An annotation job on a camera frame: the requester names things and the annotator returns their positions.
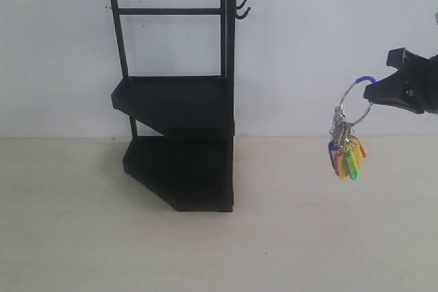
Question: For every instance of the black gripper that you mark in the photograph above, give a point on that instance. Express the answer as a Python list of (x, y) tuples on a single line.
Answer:
[(415, 92)]

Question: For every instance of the key ring with colourful tags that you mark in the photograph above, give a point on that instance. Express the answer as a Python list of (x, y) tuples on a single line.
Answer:
[(345, 149)]

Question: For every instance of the black two-tier shelf rack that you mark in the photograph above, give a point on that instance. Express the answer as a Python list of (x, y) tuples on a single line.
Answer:
[(182, 127)]

